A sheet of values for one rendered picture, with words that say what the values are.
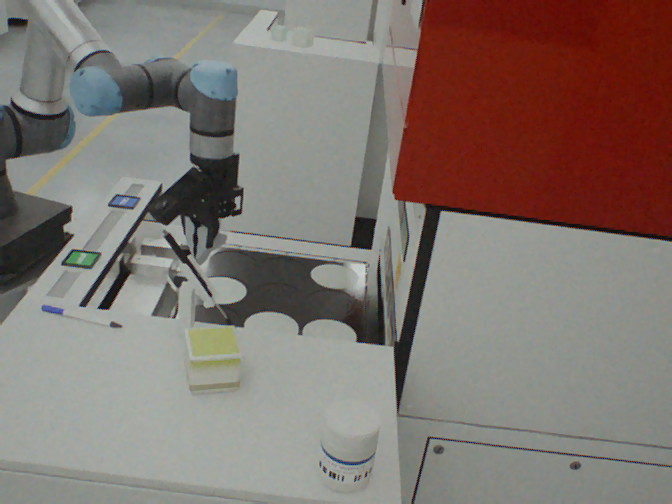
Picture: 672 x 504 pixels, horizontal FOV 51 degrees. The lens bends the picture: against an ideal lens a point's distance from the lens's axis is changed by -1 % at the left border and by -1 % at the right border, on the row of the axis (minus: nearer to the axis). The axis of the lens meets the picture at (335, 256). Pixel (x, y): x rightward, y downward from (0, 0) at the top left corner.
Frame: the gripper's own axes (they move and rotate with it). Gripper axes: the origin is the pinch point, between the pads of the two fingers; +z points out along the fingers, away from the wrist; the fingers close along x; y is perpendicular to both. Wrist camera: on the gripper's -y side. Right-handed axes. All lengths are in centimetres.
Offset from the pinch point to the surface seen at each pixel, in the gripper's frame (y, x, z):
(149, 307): -5.9, 6.1, 11.3
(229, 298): 5.9, -3.1, 9.2
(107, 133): 173, 296, 97
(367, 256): 54, 0, 17
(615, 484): 39, -74, 27
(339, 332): 14.2, -24.0, 9.2
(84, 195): 111, 222, 98
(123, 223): 1.2, 24.7, 3.2
